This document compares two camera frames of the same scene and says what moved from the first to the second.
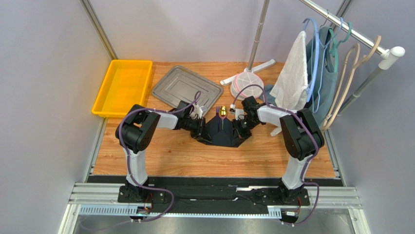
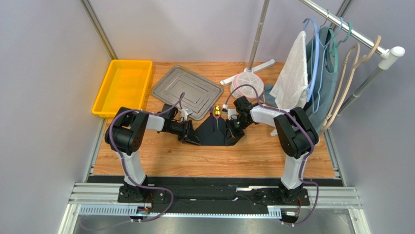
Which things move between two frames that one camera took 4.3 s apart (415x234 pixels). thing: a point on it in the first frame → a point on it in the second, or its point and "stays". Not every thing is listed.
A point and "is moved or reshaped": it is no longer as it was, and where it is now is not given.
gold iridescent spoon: x=223 y=112 is moved or reshaped
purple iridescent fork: x=217 y=111 is moved or reshaped
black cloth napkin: x=226 y=136 stays
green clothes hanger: x=334 y=50 stays
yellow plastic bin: x=127 y=84 stays
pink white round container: x=246 y=84 stays
